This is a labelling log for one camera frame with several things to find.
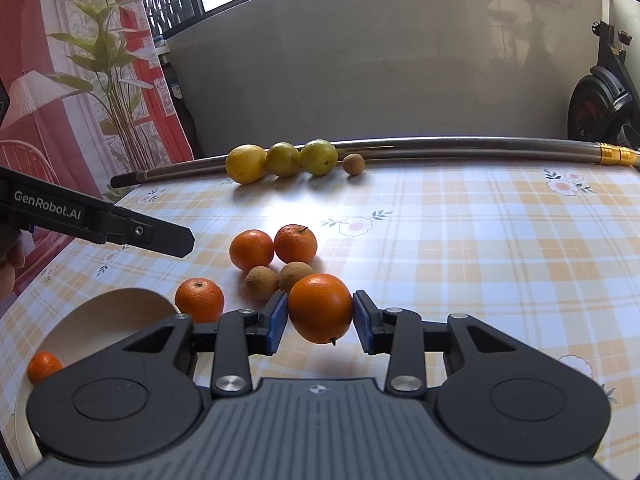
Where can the brown longan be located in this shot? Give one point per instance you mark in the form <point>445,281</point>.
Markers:
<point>353,164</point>

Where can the brown kiwi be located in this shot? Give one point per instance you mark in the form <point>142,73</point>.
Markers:
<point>261,282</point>
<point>292,274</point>

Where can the black exercise bike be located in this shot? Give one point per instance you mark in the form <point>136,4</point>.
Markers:
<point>595,105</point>

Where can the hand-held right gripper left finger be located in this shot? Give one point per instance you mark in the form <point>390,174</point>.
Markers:
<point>277,322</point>

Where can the cream round bowl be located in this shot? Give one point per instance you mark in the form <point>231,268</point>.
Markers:
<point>100,310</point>

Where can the yellow-green citrus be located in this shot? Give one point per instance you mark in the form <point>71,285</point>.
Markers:
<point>319,157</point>

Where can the red printed plant curtain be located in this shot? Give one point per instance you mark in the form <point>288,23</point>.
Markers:
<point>50,60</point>

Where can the large orange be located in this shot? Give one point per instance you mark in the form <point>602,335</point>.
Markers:
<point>320,307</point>

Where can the small orange mandarin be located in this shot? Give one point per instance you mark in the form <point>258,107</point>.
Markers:
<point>44,367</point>
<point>251,250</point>
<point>295,244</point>
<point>199,300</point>

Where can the small yellow citrus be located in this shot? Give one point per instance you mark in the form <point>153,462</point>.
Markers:
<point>283,159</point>

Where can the plaid floral tablecloth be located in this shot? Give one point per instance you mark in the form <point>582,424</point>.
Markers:
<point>450,260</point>

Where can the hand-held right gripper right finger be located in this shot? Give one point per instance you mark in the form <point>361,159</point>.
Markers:
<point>364,322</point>

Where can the long metal pole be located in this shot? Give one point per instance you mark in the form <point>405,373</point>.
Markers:
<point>450,144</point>

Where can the large yellow citrus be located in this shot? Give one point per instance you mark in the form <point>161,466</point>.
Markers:
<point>246,163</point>

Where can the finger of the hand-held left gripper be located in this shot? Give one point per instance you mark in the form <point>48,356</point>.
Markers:
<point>160,237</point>

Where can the person's left hand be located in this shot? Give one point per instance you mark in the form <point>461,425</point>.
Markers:
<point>9,267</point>

